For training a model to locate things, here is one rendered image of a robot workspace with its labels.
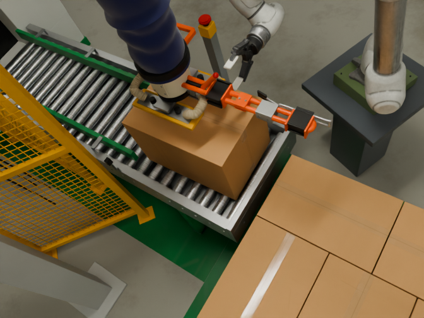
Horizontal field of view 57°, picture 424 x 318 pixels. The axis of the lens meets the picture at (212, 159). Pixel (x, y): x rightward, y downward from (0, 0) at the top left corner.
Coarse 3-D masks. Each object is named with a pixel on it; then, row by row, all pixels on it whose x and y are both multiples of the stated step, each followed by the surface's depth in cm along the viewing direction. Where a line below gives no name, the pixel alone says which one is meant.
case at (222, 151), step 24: (144, 120) 193; (216, 120) 183; (240, 120) 180; (144, 144) 207; (168, 144) 184; (192, 144) 180; (216, 144) 177; (240, 144) 180; (264, 144) 211; (192, 168) 197; (216, 168) 177; (240, 168) 193; (240, 192) 206
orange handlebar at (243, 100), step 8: (192, 32) 174; (192, 80) 161; (200, 80) 160; (192, 88) 159; (200, 88) 158; (232, 96) 154; (240, 96) 151; (248, 96) 150; (232, 104) 151; (240, 104) 149; (248, 104) 151; (256, 104) 149; (280, 112) 145; (288, 112) 143; (272, 120) 145; (280, 120) 142; (312, 128) 138
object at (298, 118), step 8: (296, 112) 141; (304, 112) 140; (288, 120) 140; (296, 120) 139; (304, 120) 138; (312, 120) 138; (288, 128) 143; (296, 128) 140; (304, 128) 137; (304, 136) 139
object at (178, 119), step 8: (152, 96) 176; (136, 104) 177; (144, 104) 175; (152, 104) 174; (176, 104) 171; (184, 104) 171; (152, 112) 173; (160, 112) 171; (176, 112) 167; (168, 120) 169; (176, 120) 168; (184, 120) 166; (192, 120) 166; (192, 128) 165
